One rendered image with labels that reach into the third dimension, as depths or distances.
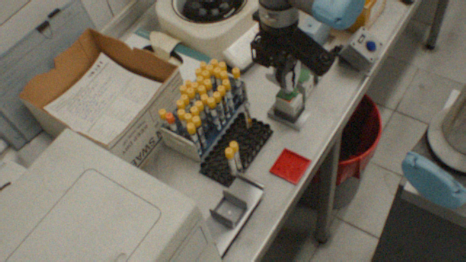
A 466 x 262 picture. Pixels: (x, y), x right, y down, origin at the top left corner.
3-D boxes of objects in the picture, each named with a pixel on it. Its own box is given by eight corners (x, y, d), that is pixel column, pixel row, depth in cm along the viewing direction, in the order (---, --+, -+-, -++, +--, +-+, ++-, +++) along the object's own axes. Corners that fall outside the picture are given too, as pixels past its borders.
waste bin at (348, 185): (341, 241, 182) (352, 186, 146) (261, 199, 196) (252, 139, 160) (381, 167, 198) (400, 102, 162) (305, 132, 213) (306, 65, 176)
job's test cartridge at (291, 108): (293, 121, 108) (293, 105, 103) (276, 113, 110) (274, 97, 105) (302, 110, 110) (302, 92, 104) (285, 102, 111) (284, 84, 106)
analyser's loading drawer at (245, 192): (209, 277, 89) (204, 268, 85) (181, 260, 92) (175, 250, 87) (265, 193, 98) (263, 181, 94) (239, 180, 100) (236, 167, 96)
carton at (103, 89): (129, 185, 105) (106, 148, 93) (44, 133, 116) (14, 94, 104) (194, 106, 115) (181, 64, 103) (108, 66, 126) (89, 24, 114)
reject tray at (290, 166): (296, 185, 100) (296, 184, 100) (269, 172, 103) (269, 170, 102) (312, 161, 103) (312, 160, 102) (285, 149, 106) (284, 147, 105)
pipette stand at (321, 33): (318, 65, 119) (320, 36, 110) (293, 56, 121) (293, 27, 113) (335, 38, 123) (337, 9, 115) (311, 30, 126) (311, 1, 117)
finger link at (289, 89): (271, 84, 106) (268, 55, 98) (293, 94, 103) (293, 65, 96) (263, 94, 104) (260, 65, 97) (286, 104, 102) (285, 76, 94)
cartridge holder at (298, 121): (300, 131, 108) (300, 122, 105) (266, 116, 111) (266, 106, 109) (312, 115, 110) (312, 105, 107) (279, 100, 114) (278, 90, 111)
